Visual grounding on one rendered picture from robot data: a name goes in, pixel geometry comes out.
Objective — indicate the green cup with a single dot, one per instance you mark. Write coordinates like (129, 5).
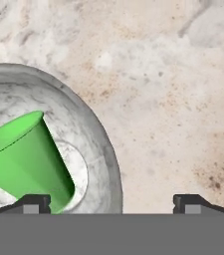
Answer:
(27, 159)

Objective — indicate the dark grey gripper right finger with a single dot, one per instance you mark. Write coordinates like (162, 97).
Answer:
(189, 200)

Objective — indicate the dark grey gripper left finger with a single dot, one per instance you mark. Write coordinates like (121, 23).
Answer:
(34, 201)

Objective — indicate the grey marbled bowl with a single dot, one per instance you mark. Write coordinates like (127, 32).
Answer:
(80, 132)

